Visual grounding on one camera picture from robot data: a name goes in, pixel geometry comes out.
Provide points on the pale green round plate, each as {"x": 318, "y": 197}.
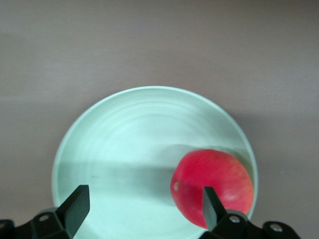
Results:
{"x": 124, "y": 137}

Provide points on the brown table cover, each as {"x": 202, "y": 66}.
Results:
{"x": 149, "y": 37}

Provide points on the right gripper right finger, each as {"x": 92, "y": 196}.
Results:
{"x": 215, "y": 216}

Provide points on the red pomegranate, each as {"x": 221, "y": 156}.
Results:
{"x": 211, "y": 171}

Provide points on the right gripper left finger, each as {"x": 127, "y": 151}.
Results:
{"x": 77, "y": 211}

